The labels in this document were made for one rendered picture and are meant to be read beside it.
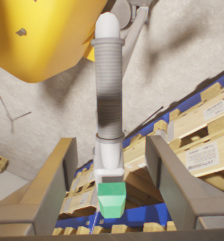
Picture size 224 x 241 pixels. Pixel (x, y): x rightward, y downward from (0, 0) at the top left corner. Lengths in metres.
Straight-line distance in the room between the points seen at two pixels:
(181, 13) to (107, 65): 1.36
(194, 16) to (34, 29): 1.14
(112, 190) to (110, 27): 0.20
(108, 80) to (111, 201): 0.16
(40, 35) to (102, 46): 0.60
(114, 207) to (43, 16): 0.67
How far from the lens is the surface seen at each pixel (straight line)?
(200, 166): 1.12
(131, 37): 0.70
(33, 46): 0.84
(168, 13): 1.54
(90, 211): 2.98
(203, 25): 1.58
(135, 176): 2.26
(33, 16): 0.77
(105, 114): 0.21
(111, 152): 0.23
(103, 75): 0.21
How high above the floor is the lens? 1.49
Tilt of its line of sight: 42 degrees down
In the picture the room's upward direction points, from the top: 161 degrees counter-clockwise
